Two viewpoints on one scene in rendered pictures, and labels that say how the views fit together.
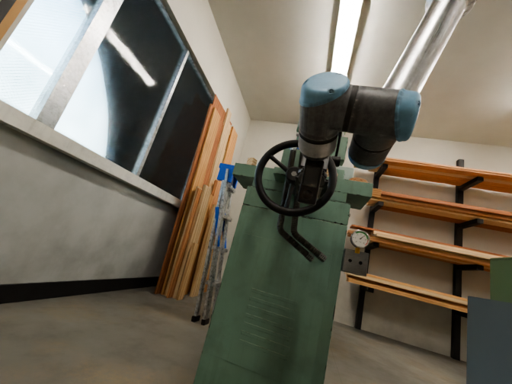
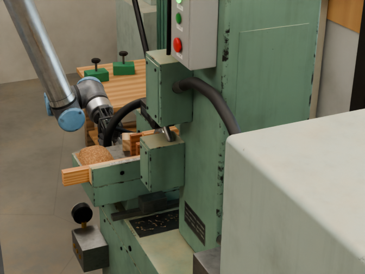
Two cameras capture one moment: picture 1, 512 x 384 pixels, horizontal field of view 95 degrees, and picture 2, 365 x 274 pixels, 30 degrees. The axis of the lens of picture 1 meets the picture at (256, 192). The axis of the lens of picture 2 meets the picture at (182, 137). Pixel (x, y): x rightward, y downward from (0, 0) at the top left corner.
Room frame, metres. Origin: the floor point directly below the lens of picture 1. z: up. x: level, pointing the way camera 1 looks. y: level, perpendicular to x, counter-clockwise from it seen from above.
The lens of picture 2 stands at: (2.38, -1.31, 1.81)
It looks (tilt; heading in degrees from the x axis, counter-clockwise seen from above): 26 degrees down; 140
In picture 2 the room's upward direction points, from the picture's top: 1 degrees clockwise
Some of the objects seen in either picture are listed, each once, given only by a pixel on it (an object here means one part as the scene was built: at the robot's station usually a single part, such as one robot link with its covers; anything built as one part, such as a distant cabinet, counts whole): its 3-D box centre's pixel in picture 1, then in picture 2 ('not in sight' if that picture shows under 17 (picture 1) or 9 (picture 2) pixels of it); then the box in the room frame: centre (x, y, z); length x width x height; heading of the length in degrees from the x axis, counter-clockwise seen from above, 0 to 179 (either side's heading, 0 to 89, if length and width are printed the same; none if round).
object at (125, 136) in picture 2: not in sight; (129, 141); (0.94, -0.30, 0.92); 0.05 x 0.04 x 0.04; 146
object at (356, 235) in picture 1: (359, 241); (82, 216); (0.83, -0.40, 0.65); 0.06 x 0.04 x 0.08; 74
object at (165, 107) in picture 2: (338, 151); (168, 87); (1.27, -0.42, 1.22); 0.09 x 0.08 x 0.15; 164
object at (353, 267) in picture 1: (353, 262); (89, 247); (0.90, -0.42, 0.58); 0.12 x 0.08 x 0.08; 164
